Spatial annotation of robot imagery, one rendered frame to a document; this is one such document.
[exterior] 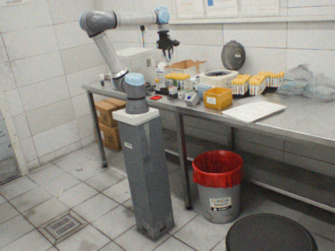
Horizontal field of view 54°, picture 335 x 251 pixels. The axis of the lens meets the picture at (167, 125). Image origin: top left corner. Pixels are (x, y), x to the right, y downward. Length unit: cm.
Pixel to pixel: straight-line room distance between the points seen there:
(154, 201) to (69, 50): 210
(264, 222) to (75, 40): 290
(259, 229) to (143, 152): 90
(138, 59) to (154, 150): 81
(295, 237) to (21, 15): 302
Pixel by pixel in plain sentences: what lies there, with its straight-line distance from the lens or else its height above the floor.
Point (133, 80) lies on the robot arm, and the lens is 197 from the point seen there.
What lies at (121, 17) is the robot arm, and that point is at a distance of 193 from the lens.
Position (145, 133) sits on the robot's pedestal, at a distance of 201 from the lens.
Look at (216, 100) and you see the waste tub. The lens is 204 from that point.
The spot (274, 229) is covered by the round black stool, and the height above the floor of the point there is 65.
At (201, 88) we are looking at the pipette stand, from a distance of 222.
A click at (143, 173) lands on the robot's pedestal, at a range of 210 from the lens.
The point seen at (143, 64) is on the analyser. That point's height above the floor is 108.
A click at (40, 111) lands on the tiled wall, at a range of 368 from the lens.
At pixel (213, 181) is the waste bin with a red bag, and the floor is 38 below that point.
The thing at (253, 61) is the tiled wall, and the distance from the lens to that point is 257.
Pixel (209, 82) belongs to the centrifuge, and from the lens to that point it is 237.
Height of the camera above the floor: 159
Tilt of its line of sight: 22 degrees down
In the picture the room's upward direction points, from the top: 7 degrees counter-clockwise
